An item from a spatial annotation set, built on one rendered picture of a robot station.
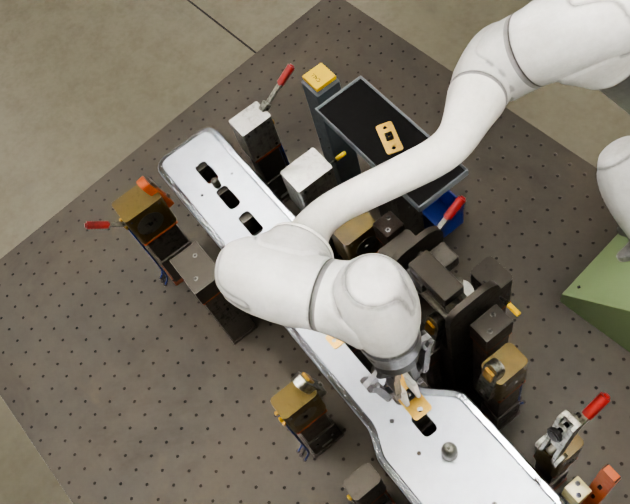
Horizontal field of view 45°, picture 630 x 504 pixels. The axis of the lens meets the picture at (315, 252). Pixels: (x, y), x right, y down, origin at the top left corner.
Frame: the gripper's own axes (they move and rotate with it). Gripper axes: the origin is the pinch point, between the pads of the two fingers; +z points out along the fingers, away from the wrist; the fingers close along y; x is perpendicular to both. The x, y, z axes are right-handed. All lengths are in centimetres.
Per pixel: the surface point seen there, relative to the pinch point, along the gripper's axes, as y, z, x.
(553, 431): -15.3, 8.5, 18.7
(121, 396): 52, 57, -66
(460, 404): -10.2, 29.6, -0.2
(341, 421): 10, 59, -23
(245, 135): -13, 21, -84
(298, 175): -15, 16, -61
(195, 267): 16, 24, -62
